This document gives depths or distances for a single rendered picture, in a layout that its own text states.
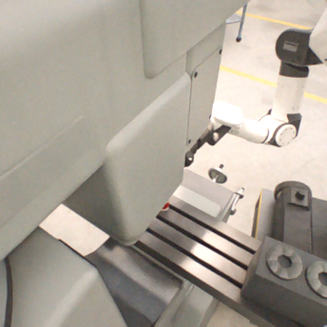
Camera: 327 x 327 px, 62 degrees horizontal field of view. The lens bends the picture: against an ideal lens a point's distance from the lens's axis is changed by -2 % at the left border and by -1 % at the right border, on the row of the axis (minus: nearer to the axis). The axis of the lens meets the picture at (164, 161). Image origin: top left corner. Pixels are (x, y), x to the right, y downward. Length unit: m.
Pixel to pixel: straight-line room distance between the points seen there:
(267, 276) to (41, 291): 0.60
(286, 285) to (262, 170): 1.76
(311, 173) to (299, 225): 1.15
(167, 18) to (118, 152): 0.15
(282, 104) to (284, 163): 1.64
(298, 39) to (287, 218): 0.89
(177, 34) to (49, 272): 0.28
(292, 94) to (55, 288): 0.87
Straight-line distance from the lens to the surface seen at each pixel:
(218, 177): 1.55
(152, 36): 0.29
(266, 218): 1.72
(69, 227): 2.15
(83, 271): 0.31
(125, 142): 0.31
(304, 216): 1.57
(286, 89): 0.99
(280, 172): 2.52
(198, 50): 0.45
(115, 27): 0.26
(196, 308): 1.66
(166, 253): 0.98
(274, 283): 0.80
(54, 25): 0.22
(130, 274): 1.01
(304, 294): 0.82
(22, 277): 0.33
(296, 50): 0.95
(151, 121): 0.34
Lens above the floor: 1.80
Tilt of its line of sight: 49 degrees down
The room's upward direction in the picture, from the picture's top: straight up
